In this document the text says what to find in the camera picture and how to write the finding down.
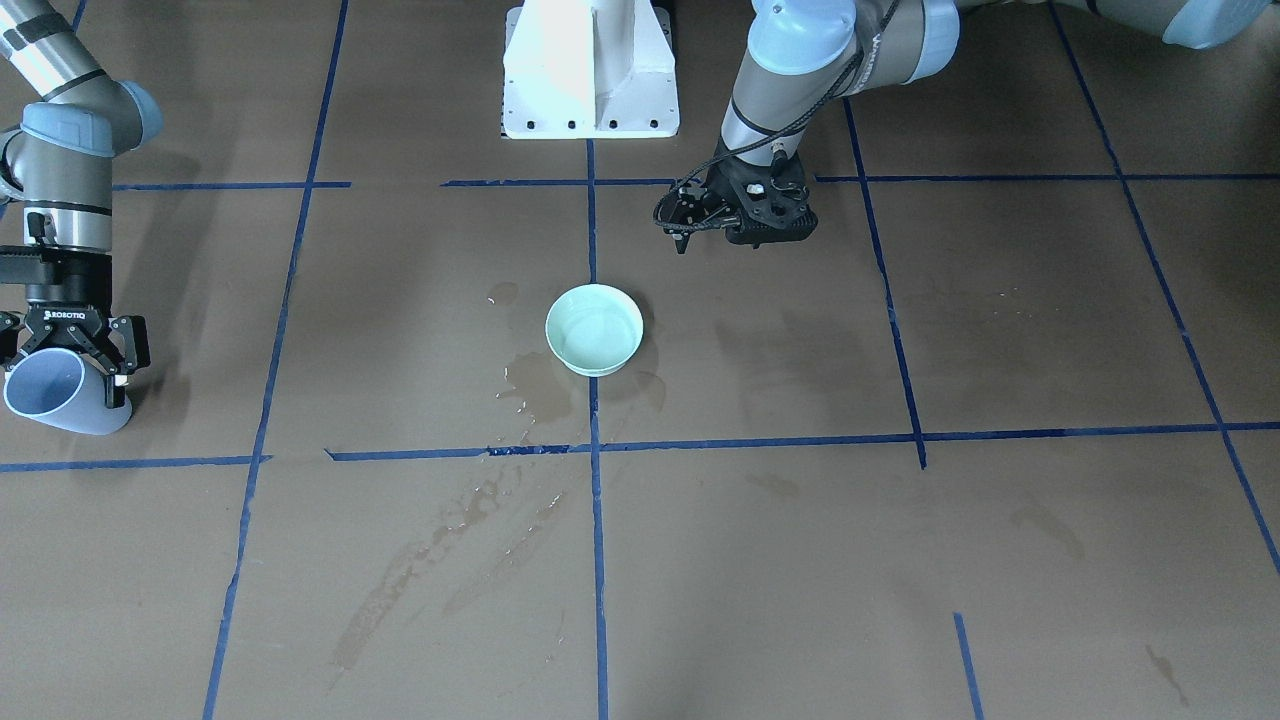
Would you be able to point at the mint green bowl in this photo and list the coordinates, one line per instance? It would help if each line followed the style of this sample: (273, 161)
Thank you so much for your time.
(594, 329)

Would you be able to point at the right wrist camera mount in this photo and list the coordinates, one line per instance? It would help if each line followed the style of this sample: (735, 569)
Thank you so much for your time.
(47, 262)

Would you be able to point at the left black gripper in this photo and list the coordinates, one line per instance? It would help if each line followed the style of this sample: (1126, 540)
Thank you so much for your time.
(712, 198)

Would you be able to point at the blue grey plastic cup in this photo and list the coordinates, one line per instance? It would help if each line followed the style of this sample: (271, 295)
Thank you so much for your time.
(59, 388)

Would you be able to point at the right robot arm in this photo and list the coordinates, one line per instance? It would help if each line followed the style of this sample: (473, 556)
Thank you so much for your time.
(58, 165)

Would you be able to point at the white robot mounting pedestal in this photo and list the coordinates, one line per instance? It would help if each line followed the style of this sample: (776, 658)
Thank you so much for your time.
(589, 69)

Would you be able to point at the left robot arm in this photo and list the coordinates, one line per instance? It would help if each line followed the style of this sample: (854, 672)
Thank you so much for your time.
(801, 56)

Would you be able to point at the brown paper table cover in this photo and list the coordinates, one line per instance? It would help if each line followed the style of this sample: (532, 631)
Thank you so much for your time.
(999, 440)

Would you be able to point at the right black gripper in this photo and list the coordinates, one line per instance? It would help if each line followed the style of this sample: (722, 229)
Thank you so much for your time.
(66, 319)

